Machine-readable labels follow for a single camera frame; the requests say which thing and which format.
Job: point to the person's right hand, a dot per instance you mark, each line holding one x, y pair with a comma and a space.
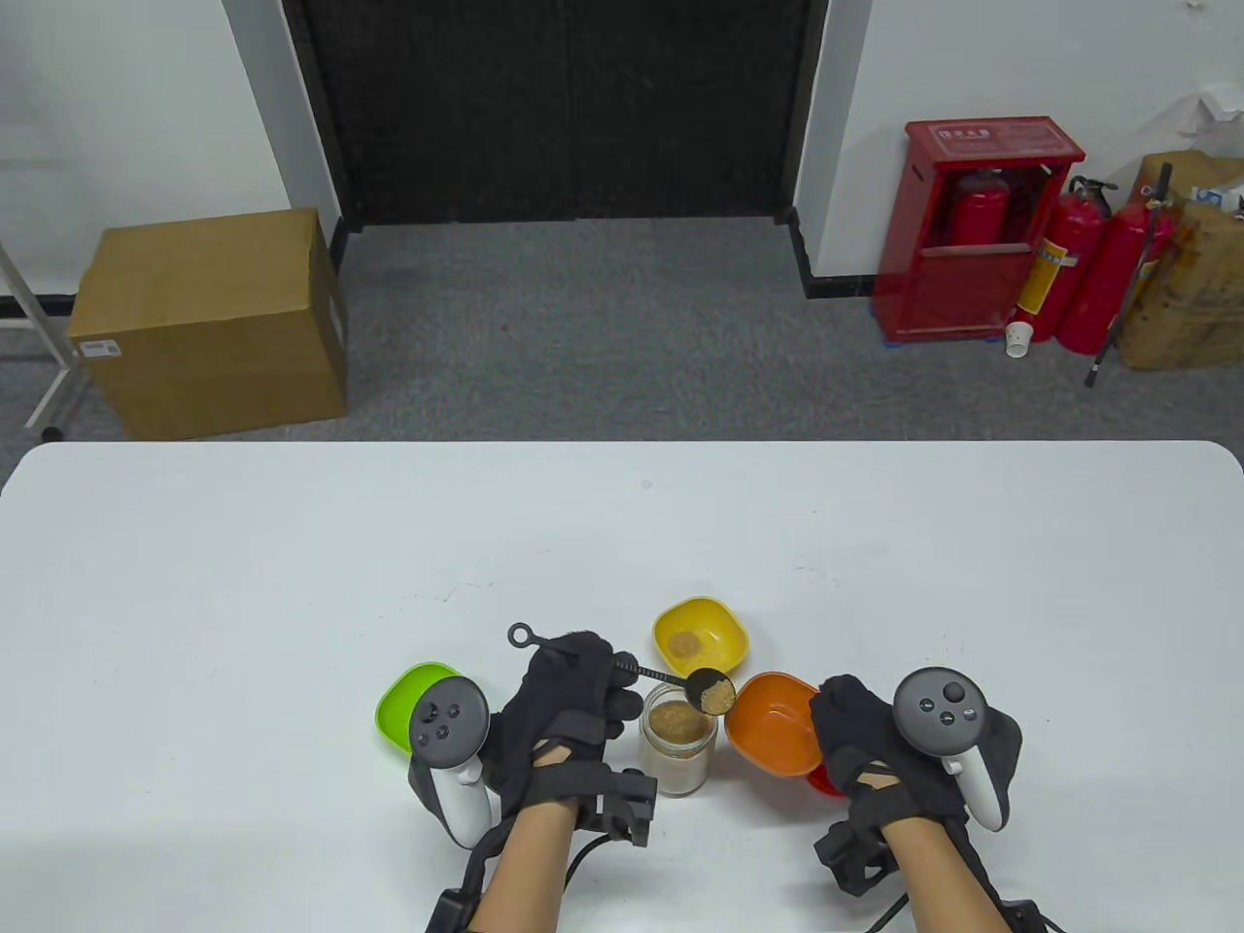
865, 739

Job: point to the person's left hand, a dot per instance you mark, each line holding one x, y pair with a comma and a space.
559, 709

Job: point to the person's left thumb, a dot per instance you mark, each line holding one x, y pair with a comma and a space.
625, 708

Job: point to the person's right fingers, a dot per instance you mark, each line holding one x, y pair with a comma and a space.
838, 714

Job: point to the black measuring spoon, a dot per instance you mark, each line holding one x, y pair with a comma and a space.
711, 690

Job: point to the person's left forearm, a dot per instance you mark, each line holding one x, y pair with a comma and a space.
530, 870

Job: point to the person's right forearm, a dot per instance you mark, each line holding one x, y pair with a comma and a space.
938, 875

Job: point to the red plastic bowl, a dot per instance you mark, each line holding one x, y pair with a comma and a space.
826, 780

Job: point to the orange plastic bowl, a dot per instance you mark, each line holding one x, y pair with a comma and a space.
773, 734

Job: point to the glass jar of brown sugar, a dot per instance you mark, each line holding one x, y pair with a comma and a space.
677, 753

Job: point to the brown sugar heap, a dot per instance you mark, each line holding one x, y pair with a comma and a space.
689, 642

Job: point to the grey white controller on right glove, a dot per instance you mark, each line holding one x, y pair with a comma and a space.
943, 714

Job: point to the grey white controller on glove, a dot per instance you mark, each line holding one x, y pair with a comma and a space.
943, 714
449, 729

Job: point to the yellow plastic bowl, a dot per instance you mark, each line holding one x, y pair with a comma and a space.
714, 622

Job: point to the grey white controller on left glove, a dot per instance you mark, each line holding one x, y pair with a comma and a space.
449, 729

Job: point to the green plastic bowl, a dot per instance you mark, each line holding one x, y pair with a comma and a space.
403, 705

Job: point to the white paper cup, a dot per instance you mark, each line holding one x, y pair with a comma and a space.
1018, 340

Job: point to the red fire extinguisher cabinet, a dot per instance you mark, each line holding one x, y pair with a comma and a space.
972, 282

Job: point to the red fire extinguisher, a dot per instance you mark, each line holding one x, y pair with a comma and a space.
977, 209
1103, 287
1059, 262

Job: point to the black stick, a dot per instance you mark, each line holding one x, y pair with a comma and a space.
1127, 277

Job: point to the worn cardboard box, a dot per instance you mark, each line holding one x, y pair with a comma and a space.
1191, 292

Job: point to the large cardboard box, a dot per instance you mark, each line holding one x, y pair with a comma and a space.
209, 321

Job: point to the white metal stand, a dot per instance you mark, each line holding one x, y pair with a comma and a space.
34, 321

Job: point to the white plastic bag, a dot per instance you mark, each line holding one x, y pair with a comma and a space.
1210, 107

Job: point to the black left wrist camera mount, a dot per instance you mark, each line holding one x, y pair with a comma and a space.
627, 802

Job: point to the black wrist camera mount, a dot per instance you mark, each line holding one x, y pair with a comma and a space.
855, 855
627, 802

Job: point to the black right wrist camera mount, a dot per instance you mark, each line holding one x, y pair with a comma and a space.
855, 855

